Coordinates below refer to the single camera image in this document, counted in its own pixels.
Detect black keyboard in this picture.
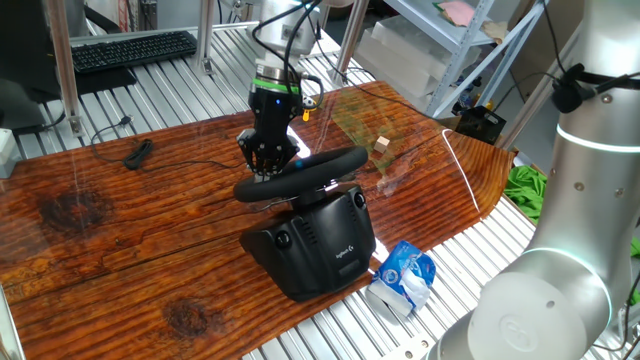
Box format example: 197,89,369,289
69,30,199,75

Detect wood pattern table mat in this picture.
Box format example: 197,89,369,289
0,81,516,360

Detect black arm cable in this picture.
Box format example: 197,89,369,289
251,0,326,109

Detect green cloth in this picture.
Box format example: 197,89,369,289
502,164,640,307

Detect black steering wheel blue stripe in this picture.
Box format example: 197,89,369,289
232,145,370,204

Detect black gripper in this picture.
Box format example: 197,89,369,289
237,89,304,177

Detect black desk pad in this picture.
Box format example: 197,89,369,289
74,64,139,96

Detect black plastic crate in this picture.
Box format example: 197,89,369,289
453,104,507,146

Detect white metal shelf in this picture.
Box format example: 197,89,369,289
384,0,546,119

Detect pink cloth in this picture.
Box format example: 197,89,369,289
439,0,476,27

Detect white foam blocks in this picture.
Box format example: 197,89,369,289
352,14,481,114

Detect thin black wheel cable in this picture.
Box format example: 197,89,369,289
89,114,251,174

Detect black monitor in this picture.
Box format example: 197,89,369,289
0,0,66,132

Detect aluminium frame post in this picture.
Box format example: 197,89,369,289
194,0,216,76
44,0,86,139
329,0,371,86
494,74,561,151

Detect black racing steering wheel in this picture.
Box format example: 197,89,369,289
238,182,377,303

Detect blue tissue pack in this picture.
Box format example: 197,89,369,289
367,239,437,319

